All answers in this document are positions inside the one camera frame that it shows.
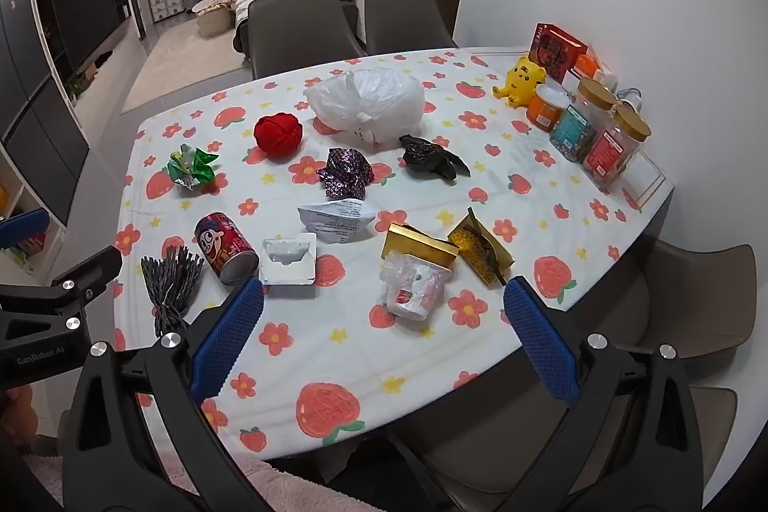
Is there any glass jar red label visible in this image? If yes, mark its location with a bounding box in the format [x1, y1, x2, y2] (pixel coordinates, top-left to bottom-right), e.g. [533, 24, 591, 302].
[582, 103, 652, 189]

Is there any glass jar teal label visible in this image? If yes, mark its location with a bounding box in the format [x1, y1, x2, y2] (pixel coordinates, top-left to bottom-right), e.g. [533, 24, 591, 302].
[549, 77, 619, 164]

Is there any red ball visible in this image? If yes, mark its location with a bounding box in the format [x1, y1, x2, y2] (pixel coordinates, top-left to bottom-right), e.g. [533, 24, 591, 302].
[253, 113, 305, 163]

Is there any orange jar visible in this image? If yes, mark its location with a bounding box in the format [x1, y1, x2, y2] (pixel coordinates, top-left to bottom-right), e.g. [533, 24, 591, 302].
[527, 85, 571, 132]

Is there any dark tall cabinet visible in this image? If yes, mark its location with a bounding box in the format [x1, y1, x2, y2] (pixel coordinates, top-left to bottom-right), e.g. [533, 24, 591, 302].
[0, 0, 91, 225]

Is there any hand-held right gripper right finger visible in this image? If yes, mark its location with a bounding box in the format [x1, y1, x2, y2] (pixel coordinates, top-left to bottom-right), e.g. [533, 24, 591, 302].
[480, 275, 706, 512]

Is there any black wall cabinet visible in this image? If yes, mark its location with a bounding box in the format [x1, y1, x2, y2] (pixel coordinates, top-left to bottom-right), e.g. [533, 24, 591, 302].
[35, 0, 146, 75]

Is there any green wrapper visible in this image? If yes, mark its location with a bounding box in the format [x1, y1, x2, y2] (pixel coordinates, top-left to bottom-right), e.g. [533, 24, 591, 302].
[166, 143, 220, 195]

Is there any white shelf unit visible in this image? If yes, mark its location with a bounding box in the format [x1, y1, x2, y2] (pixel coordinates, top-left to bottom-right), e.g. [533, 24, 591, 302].
[0, 140, 68, 288]

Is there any round floral pouf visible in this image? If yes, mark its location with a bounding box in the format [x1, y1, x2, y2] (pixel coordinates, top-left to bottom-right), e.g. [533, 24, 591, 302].
[195, 0, 241, 38]

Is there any white plastic bag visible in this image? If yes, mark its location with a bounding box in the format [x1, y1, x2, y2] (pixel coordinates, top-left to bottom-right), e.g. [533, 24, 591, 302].
[303, 66, 427, 144]

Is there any black crumpled plastic bag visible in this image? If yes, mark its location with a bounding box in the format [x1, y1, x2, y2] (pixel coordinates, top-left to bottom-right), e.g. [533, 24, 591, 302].
[399, 134, 470, 186]

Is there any purple wrapper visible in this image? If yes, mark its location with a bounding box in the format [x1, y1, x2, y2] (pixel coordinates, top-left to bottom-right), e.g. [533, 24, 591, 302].
[316, 147, 374, 201]

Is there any red drink can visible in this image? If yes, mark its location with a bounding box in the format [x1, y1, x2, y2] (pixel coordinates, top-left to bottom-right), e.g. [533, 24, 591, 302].
[193, 212, 261, 286]

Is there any white crumpled printed packet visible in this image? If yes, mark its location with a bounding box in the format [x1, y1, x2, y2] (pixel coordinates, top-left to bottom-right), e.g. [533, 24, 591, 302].
[297, 197, 378, 246]

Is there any red patterned box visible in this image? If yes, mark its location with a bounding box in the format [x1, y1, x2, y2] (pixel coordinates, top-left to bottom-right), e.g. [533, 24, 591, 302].
[529, 23, 589, 84]

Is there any yellow tiger toy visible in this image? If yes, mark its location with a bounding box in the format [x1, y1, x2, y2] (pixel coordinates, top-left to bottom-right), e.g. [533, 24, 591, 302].
[493, 56, 548, 112]

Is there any beige rug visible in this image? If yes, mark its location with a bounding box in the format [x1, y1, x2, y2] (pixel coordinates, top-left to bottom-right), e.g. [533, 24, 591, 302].
[120, 17, 253, 114]

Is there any black twine bundle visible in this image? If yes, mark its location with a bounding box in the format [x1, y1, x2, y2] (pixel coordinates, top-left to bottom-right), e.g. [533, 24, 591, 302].
[140, 245, 206, 340]

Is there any yellow snack wrapper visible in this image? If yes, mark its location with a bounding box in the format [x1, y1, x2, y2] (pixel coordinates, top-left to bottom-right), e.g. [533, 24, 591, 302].
[447, 208, 516, 286]

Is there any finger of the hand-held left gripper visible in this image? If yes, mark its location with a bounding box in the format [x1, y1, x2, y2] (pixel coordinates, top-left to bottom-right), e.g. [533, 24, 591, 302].
[0, 246, 124, 338]
[0, 208, 50, 250]

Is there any gold box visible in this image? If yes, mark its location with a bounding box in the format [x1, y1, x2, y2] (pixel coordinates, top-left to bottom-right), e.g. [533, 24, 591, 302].
[383, 223, 460, 270]

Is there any striped blanket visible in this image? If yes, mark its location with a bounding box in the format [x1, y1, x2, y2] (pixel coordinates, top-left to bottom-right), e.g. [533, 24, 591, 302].
[234, 0, 283, 28]

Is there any person's left hand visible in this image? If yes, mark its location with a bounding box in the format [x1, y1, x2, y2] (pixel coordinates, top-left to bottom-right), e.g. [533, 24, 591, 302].
[0, 385, 38, 444]

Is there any white drawer unit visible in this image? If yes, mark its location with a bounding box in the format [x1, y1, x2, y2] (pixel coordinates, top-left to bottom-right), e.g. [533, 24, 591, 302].
[148, 0, 184, 22]

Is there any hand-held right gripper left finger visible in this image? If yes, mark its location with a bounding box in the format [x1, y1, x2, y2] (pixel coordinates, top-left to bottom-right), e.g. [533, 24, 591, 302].
[63, 277, 283, 512]

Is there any clear plastic cup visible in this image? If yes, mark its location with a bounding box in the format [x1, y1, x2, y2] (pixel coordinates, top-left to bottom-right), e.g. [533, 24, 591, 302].
[380, 252, 452, 322]

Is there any strawberry flower print tablecloth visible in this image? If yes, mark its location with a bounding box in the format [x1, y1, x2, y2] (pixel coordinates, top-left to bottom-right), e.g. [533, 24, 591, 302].
[113, 45, 676, 462]

